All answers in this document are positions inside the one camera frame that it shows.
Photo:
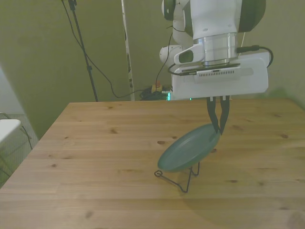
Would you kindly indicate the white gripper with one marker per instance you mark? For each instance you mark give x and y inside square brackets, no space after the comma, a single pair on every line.
[252,81]

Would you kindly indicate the teal round plate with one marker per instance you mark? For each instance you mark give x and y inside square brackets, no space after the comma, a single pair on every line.
[188,150]

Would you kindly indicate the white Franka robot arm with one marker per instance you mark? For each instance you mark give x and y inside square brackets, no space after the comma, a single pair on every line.
[214,19]

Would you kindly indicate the device with green light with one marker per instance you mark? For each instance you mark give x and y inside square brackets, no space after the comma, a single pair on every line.
[168,96]

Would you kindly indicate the yellow and red box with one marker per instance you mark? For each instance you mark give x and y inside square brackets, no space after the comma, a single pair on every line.
[157,87]

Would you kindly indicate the white vertical partition strip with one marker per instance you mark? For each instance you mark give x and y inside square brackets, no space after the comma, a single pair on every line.
[128,59]

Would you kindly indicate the black tripod pole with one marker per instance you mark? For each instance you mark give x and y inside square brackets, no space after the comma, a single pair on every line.
[89,68]

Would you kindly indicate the white side table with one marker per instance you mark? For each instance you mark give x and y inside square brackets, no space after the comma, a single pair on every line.
[7,128]

